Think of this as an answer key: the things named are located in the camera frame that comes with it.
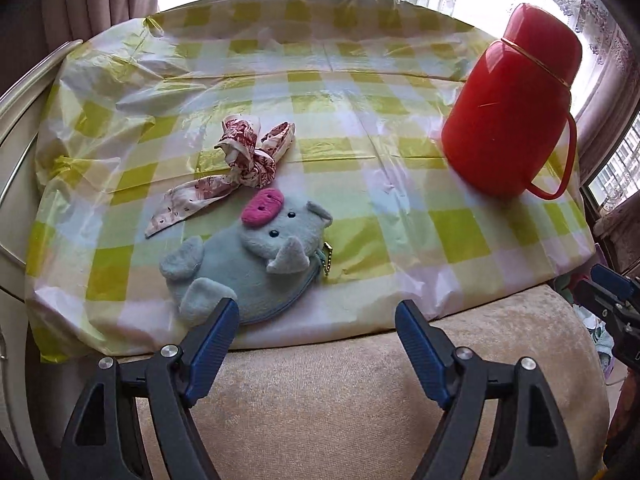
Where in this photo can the floral lace curtain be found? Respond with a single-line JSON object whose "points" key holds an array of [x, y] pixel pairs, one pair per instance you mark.
{"points": [[600, 10]]}

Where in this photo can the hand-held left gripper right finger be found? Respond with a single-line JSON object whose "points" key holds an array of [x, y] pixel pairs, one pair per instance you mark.
{"points": [[422, 355]]}

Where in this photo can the beige upholstered stool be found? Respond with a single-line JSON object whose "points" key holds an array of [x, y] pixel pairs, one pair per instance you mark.
{"points": [[325, 400]]}

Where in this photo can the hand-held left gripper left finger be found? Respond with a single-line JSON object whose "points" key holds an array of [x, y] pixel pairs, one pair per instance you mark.
{"points": [[212, 350]]}

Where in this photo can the gridded side window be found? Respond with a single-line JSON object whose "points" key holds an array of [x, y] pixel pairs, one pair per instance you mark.
{"points": [[617, 175]]}

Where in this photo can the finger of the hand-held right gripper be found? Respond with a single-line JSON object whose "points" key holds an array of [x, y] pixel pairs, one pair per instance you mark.
{"points": [[605, 305], [612, 280]]}

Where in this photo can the white carved dresser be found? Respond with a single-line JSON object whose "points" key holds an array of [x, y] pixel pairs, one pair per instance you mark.
{"points": [[15, 210]]}

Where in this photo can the red print fabric scarf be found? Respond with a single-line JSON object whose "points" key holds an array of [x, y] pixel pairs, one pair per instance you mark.
{"points": [[250, 170]]}

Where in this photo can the pink valance curtain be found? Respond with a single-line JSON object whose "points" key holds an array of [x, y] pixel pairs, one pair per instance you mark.
{"points": [[607, 240]]}

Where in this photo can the yellow checkered plastic tablecloth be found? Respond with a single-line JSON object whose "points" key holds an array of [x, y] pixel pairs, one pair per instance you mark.
{"points": [[400, 210]]}

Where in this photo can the blue elephant plush pouch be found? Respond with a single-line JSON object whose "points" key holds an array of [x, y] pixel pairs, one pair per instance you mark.
{"points": [[250, 270]]}

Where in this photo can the red thermos jug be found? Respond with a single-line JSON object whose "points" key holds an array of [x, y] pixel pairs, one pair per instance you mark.
{"points": [[500, 110]]}

